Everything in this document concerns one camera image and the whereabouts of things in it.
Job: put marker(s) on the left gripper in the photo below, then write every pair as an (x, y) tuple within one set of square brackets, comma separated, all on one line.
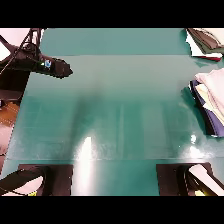
[(58, 68)]

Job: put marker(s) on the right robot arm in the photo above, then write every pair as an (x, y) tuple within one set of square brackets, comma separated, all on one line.
[(200, 178)]

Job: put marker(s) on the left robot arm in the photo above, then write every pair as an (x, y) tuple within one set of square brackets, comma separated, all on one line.
[(23, 60)]

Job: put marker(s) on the heap of clothes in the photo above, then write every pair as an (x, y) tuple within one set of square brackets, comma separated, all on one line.
[(205, 41)]

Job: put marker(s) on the cream garment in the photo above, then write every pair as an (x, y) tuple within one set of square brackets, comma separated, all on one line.
[(208, 98)]

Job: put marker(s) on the navy blue garment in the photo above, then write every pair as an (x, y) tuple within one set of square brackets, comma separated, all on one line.
[(210, 123)]

